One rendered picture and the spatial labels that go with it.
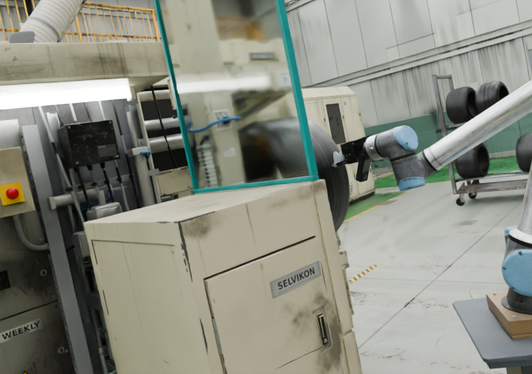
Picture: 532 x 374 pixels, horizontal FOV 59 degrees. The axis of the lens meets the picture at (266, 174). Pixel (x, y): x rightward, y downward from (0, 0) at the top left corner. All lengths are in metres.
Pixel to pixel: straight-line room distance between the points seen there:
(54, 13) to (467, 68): 11.83
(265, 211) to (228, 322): 0.24
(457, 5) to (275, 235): 12.49
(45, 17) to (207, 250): 1.29
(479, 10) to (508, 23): 0.76
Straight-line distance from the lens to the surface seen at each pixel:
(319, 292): 1.10
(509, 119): 1.74
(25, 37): 1.93
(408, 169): 1.66
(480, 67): 13.06
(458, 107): 7.13
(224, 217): 0.93
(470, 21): 13.18
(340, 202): 1.94
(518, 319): 1.79
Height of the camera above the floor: 1.36
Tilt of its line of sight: 3 degrees down
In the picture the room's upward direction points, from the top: 11 degrees counter-clockwise
